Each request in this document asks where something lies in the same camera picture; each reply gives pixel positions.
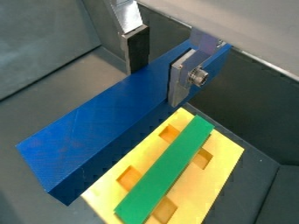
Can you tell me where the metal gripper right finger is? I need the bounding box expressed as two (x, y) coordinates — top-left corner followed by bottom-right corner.
(168, 28), (225, 107)

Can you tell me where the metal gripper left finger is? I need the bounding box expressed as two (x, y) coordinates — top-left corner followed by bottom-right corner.
(104, 0), (149, 74)

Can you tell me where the blue bar block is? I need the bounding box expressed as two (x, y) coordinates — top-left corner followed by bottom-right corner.
(14, 38), (233, 207)

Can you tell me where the yellow slotted board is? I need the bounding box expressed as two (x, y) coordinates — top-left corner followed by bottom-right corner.
(81, 108), (243, 224)

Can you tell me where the green bar block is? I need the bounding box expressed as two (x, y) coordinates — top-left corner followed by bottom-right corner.
(115, 115), (213, 224)

